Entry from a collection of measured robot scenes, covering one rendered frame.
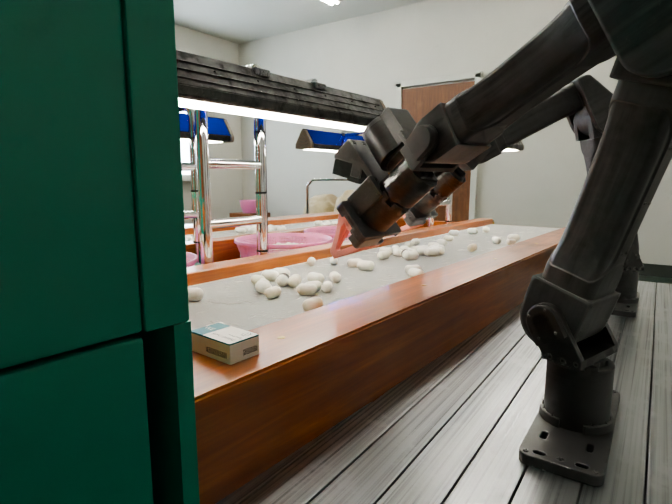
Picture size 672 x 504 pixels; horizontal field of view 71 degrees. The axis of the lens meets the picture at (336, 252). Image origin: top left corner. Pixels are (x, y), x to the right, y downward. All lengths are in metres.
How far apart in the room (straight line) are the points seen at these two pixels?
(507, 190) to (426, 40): 2.03
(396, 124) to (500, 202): 4.99
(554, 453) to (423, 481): 0.13
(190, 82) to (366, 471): 0.54
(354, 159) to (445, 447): 0.40
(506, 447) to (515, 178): 5.14
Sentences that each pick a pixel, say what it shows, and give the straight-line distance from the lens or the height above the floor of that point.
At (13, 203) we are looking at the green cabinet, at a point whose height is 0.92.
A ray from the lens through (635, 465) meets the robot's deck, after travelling 0.54.
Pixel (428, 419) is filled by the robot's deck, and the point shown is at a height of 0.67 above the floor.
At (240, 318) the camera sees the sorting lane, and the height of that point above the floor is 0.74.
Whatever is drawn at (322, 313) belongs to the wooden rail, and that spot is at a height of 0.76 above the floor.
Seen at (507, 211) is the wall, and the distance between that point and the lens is 5.61.
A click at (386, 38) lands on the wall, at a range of 6.43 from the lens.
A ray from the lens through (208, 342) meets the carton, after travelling 0.46.
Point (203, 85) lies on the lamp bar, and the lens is 0.73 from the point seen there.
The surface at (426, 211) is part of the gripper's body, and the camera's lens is 0.98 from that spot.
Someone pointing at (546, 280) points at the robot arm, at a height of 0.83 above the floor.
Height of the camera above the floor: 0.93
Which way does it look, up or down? 9 degrees down
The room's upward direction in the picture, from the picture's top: straight up
